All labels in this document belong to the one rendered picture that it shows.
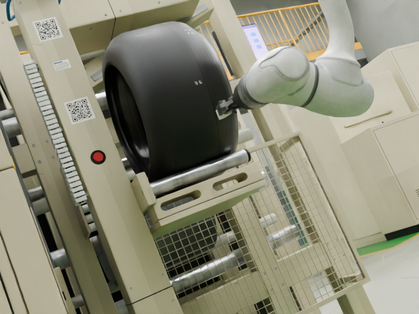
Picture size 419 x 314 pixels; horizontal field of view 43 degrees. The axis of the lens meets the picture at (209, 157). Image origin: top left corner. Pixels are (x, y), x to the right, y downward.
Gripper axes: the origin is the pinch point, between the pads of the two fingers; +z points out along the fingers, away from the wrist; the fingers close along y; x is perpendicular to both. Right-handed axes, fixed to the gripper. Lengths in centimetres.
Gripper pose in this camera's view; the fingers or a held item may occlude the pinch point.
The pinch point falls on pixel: (223, 111)
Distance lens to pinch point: 146.7
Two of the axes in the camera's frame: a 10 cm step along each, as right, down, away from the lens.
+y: -8.8, 3.1, -3.6
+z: -3.3, 1.6, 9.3
